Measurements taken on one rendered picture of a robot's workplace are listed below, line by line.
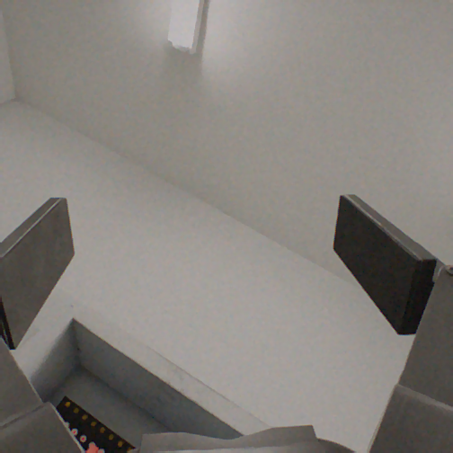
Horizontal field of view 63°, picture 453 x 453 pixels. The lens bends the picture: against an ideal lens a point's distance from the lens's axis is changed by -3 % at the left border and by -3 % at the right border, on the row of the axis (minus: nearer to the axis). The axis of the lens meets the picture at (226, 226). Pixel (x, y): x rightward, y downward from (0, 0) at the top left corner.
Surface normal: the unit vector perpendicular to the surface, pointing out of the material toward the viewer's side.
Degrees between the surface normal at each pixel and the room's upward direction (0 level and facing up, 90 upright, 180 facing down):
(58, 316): 90
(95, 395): 90
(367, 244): 122
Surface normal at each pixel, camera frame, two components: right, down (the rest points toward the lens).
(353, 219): -1.00, 0.02
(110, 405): 0.22, -0.68
